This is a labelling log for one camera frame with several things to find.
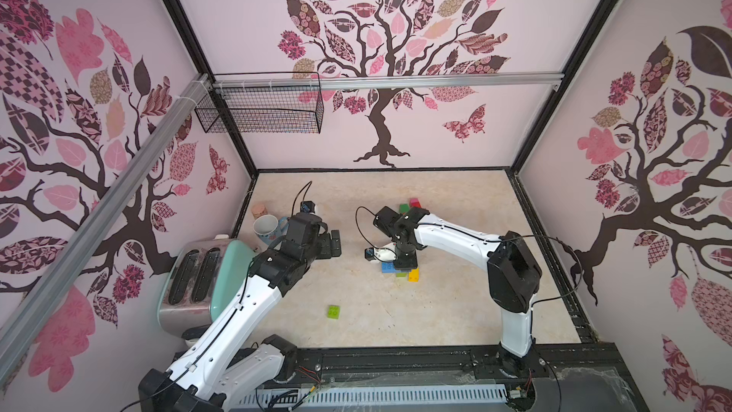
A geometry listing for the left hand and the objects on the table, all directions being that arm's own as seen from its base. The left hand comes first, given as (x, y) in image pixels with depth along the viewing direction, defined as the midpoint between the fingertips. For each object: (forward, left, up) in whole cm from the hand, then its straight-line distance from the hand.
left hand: (323, 242), depth 77 cm
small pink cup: (+18, +25, -8) cm, 32 cm away
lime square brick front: (-14, -2, -17) cm, 22 cm away
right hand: (+2, -23, -12) cm, 26 cm away
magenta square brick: (+27, -30, -16) cm, 43 cm away
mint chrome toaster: (-10, +32, 0) cm, 33 cm away
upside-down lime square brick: (-2, -23, -18) cm, 29 cm away
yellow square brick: (-3, -27, -16) cm, 32 cm away
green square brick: (+25, -26, -18) cm, 41 cm away
